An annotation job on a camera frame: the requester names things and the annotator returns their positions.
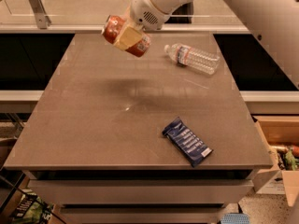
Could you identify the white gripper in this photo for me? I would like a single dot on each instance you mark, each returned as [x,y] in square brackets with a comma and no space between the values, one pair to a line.
[144,10]

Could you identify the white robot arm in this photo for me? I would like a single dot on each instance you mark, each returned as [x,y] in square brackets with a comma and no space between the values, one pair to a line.
[273,23]

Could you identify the black office chair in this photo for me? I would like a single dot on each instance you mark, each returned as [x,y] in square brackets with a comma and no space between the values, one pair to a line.
[183,14]

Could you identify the clear plastic water bottle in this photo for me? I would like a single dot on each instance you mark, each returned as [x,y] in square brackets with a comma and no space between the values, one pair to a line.
[197,59]

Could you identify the glass railing panel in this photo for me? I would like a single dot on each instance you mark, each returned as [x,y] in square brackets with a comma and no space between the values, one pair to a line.
[95,12]

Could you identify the blue snack bar wrapper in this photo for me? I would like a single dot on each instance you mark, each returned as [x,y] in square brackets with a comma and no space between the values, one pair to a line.
[194,149]

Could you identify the lower white drawer front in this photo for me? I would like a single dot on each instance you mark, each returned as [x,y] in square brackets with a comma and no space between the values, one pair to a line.
[152,215]

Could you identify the green black snack bag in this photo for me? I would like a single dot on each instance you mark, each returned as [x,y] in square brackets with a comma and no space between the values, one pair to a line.
[31,210]

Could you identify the blue sponge cloth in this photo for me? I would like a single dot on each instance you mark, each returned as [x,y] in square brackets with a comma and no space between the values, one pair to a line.
[234,218]

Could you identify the left metal railing bracket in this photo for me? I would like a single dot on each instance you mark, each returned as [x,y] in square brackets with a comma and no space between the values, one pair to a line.
[42,19]

